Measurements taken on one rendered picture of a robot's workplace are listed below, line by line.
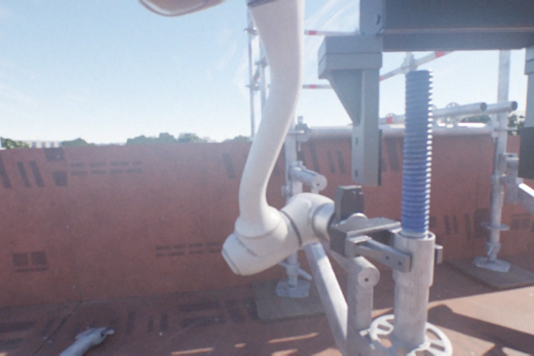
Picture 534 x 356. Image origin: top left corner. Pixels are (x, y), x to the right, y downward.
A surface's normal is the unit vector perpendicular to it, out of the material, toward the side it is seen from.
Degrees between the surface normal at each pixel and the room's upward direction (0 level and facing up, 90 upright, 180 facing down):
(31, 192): 90
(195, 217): 90
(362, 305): 91
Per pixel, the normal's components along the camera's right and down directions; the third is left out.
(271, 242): 0.45, 0.22
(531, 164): -1.00, 0.03
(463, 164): 0.15, 0.11
